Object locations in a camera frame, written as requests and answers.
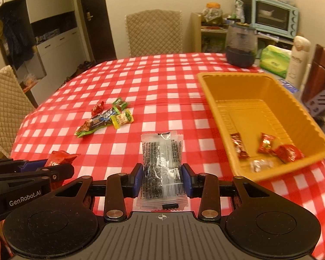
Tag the red and white long candy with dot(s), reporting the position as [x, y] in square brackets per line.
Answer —
[239, 146]

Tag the wooden shelf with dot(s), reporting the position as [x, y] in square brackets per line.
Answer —
[196, 32]

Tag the white cabinet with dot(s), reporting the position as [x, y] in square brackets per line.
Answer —
[51, 46]

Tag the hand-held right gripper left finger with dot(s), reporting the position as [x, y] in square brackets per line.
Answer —
[137, 180]

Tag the black box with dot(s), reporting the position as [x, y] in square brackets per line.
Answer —
[246, 10]

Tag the orange plastic tray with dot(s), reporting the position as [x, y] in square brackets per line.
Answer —
[246, 108]

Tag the white rabbit print bottle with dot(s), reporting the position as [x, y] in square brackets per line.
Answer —
[298, 62]

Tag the dark hanging coat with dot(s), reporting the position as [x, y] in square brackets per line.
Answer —
[15, 40]

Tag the green and red snack packet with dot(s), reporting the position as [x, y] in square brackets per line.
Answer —
[87, 127]

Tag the small red twisted candy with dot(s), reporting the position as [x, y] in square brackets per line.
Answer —
[97, 107]

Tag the light blue toaster oven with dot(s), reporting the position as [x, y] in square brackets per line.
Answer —
[276, 16]

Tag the row of shoes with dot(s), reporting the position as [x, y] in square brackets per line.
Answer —
[78, 71]

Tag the dark wooden door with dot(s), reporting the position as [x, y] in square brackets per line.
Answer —
[97, 19]

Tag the plastic jar with orange lid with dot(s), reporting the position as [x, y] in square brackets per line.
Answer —
[212, 13]

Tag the red checkered tablecloth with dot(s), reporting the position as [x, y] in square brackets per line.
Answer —
[165, 86]

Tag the clear golden candy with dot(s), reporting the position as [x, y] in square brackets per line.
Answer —
[260, 165]

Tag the beige quilted chair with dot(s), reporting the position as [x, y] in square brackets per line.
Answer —
[5, 108]
[154, 33]

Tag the green tissue pack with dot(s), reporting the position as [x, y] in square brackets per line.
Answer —
[275, 61]

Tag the small red foil candy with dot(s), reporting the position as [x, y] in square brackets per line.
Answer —
[265, 144]

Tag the clear seaweed snack packet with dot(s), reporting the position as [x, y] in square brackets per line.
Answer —
[162, 157]

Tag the yellow green candy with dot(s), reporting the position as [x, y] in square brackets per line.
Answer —
[122, 119]

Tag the dark blue snack bar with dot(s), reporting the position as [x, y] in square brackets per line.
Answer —
[108, 115]

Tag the blue and white small box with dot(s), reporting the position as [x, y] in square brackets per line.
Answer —
[287, 85]

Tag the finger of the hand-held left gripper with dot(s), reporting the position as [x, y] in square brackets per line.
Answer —
[33, 165]
[58, 171]

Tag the dark glass jar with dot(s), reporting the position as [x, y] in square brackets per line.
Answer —
[241, 46]

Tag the brown metal flask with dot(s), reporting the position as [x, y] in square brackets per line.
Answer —
[321, 73]

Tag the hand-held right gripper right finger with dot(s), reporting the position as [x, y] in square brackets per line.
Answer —
[187, 181]

